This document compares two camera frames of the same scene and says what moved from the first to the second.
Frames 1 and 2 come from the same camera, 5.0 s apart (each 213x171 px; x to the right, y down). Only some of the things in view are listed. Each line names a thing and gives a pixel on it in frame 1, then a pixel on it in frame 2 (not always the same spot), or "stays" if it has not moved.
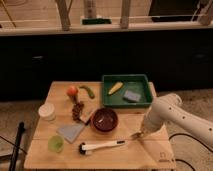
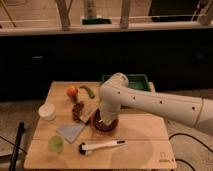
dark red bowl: x=104 y=120 stays
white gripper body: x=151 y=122 to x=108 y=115
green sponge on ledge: x=96 y=21 stays
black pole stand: x=16 y=146 stays
